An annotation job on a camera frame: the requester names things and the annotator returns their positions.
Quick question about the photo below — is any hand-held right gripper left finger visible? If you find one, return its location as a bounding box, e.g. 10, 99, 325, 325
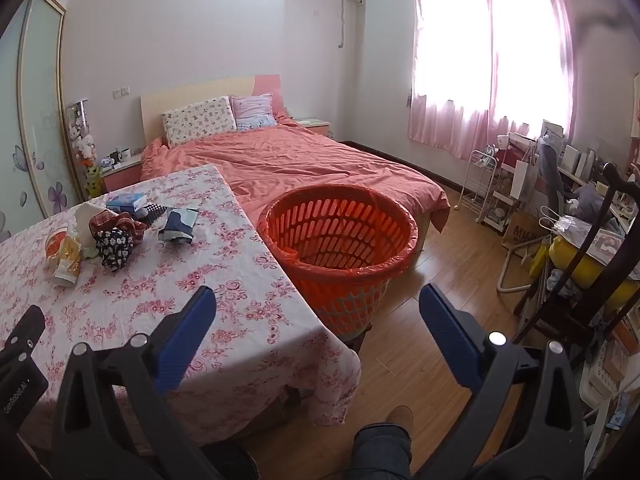
50, 286, 217, 480

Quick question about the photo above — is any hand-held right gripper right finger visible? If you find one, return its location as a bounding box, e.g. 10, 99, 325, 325
415, 282, 586, 480

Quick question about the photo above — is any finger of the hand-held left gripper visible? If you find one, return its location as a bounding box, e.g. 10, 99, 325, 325
0, 304, 47, 363

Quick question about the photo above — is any slotted plastic basket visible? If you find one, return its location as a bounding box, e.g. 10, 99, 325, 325
257, 184, 419, 347

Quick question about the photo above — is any blue tissue pack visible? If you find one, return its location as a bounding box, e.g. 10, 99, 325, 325
106, 193, 147, 214

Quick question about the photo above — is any floral tablecloth table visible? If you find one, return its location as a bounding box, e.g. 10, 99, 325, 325
0, 163, 362, 448

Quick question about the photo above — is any yellow snack packet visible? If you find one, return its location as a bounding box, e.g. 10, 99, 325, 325
51, 240, 83, 287

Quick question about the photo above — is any orange snack packet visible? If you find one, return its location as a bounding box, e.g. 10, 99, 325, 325
44, 227, 70, 263

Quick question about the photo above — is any brown shoe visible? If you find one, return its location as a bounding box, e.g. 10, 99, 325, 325
386, 404, 416, 429

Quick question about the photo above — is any blue white patterned packet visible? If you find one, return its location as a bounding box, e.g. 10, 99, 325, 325
158, 207, 200, 246

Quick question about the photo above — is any black floral cloth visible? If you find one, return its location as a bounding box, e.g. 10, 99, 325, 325
93, 227, 135, 272

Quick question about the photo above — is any white crumpled plastic bag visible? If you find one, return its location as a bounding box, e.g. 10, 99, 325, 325
73, 200, 103, 261

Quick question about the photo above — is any brown paper bag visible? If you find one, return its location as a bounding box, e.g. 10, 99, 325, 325
501, 209, 547, 257

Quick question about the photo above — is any dark checkered mat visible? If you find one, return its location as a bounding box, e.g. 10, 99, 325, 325
137, 203, 174, 227

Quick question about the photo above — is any red checked cloth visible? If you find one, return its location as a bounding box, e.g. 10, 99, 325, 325
88, 209, 147, 242

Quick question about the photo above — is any person's leg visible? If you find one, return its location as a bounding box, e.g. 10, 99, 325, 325
349, 422, 414, 480

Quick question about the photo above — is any yellow bag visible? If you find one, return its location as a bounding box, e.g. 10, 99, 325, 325
547, 236, 640, 302

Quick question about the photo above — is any dark wooden chair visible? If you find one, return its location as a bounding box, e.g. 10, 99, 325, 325
514, 162, 640, 363

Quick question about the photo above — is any white paper bag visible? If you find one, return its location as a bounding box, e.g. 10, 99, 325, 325
509, 159, 540, 207

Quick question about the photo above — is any pink nightstand with mug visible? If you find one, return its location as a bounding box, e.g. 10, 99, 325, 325
99, 152, 144, 194

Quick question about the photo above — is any clear tube of plush toys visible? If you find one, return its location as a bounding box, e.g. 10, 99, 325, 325
65, 100, 102, 199

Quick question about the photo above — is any glass wardrobe with purple flowers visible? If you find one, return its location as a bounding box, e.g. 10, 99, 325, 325
0, 0, 85, 243

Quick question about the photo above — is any cluttered desk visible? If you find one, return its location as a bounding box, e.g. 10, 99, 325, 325
500, 119, 640, 241

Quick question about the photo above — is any bed with salmon duvet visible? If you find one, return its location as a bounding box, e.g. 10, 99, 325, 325
140, 124, 452, 235

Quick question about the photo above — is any floral print pillow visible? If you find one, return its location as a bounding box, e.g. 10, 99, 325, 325
160, 95, 238, 149

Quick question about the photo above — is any pink striped pillow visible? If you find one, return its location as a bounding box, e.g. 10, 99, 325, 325
229, 92, 277, 131

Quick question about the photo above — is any beige pink headboard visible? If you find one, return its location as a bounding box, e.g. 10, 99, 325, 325
140, 74, 284, 142

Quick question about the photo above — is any pink curtain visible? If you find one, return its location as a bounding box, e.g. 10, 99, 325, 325
406, 0, 578, 162

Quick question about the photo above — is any white air conditioner pipe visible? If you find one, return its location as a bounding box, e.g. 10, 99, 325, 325
339, 0, 364, 49

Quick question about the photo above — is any white metal stool frame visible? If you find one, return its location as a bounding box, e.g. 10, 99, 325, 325
496, 239, 547, 294

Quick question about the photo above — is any white wire rack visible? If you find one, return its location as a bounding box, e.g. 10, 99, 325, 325
456, 147, 502, 224

